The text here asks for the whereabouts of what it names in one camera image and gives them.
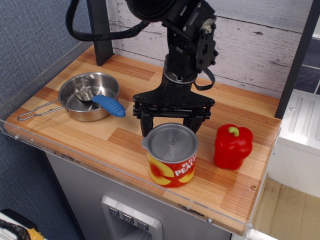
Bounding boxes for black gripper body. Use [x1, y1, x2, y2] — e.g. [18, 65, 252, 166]
[133, 74, 215, 123]

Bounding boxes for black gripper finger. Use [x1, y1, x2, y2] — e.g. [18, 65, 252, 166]
[140, 116, 154, 137]
[183, 117, 202, 133]

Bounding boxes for red sliced peaches tin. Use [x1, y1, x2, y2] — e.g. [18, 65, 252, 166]
[142, 123, 199, 188]

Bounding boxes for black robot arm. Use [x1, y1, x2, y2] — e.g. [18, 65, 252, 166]
[127, 0, 218, 137]

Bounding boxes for red plastic bell pepper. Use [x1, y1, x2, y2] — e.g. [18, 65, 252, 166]
[214, 124, 253, 170]

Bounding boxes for small steel saucepan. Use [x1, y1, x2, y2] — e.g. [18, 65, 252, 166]
[17, 72, 120, 122]

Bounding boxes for grey toy fridge cabinet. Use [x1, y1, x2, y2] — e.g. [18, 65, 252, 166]
[47, 153, 232, 240]

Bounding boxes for silver water dispenser panel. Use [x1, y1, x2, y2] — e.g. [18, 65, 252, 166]
[101, 195, 163, 240]

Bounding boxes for white toy sink unit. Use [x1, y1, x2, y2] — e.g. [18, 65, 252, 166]
[267, 89, 320, 197]

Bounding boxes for yellow object at corner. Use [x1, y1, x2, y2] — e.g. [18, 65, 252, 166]
[27, 228, 45, 240]

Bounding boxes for white and black box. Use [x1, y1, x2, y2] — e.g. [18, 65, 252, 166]
[0, 209, 39, 240]

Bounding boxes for blue handled slotted spatula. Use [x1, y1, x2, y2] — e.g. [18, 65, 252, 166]
[74, 86, 126, 118]

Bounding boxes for black braided cable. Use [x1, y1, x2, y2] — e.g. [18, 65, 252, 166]
[65, 0, 151, 42]

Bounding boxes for dark grey left post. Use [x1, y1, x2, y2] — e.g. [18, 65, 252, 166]
[86, 0, 114, 66]

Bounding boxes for dark grey post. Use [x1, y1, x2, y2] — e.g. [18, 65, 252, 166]
[86, 0, 114, 66]
[274, 0, 320, 120]

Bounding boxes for dark grey right post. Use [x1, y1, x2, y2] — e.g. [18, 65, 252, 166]
[274, 0, 320, 120]

